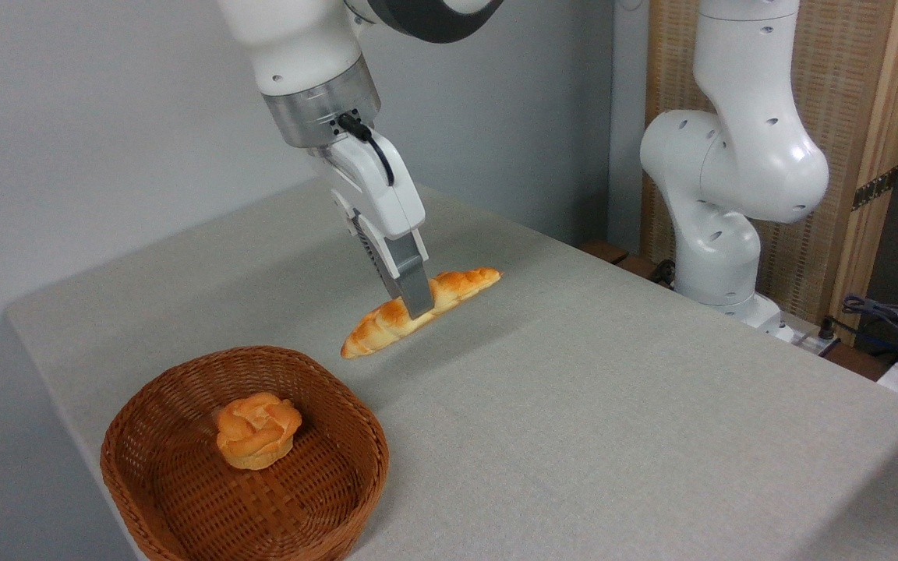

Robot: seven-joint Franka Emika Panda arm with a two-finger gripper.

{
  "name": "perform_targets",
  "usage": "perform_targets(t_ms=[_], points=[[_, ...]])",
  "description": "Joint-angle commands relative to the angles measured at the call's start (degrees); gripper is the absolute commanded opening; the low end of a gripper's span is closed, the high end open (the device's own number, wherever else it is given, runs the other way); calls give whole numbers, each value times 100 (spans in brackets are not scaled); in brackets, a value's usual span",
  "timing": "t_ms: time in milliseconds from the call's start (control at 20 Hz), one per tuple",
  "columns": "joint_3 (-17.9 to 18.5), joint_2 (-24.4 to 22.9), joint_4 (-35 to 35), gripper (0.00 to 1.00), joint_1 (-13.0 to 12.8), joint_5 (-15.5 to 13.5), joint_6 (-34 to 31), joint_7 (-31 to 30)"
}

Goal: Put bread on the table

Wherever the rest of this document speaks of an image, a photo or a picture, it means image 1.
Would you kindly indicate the brown wicker basket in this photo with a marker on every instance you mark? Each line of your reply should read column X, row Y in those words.
column 160, row 436

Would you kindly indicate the metal screen hinge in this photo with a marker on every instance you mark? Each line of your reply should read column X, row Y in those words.
column 875, row 188

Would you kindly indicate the wooden folding screen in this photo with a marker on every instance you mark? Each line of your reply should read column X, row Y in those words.
column 835, row 78

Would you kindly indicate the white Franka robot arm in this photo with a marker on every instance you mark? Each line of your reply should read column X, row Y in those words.
column 737, row 156

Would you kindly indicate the round bread roll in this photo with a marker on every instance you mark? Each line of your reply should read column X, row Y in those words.
column 258, row 428

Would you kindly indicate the long twisted bread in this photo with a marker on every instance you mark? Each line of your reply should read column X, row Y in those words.
column 375, row 327

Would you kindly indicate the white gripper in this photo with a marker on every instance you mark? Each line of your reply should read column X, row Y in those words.
column 375, row 195

